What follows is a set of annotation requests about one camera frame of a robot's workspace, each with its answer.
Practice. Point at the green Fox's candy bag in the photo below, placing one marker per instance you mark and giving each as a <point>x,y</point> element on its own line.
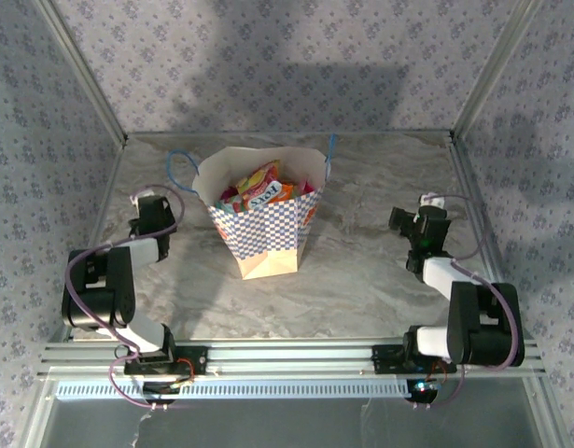
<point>230,205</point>

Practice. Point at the red yellow Fox's candy bag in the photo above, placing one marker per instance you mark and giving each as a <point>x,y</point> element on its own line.
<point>261,191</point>

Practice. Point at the blue checkered paper bag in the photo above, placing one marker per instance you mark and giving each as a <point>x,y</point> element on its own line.
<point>268,238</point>

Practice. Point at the orange candy bag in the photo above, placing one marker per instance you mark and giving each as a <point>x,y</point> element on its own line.
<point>286,191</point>

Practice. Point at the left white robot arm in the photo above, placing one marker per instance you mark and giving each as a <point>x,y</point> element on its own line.
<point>100,289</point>

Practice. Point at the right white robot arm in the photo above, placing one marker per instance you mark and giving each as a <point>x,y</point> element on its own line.
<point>478,322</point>

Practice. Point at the round black controller board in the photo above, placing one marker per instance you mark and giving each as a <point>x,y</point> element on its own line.
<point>160,394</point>
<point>422,392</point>

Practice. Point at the aluminium table side rail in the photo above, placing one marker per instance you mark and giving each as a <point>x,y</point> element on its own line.
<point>478,196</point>

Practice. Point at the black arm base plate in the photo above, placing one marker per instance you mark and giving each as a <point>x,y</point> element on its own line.
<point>389,359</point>
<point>193,359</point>

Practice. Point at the aluminium table end rail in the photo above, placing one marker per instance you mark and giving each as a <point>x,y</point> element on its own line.
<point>268,133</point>

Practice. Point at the aluminium frame post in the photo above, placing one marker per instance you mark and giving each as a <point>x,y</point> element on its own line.
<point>81,70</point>
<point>492,60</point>

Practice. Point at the wide aluminium base rail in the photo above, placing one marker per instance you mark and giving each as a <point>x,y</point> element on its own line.
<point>291,359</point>

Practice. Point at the aluminium frame leg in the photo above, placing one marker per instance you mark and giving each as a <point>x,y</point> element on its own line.
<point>545,415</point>
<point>32,424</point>

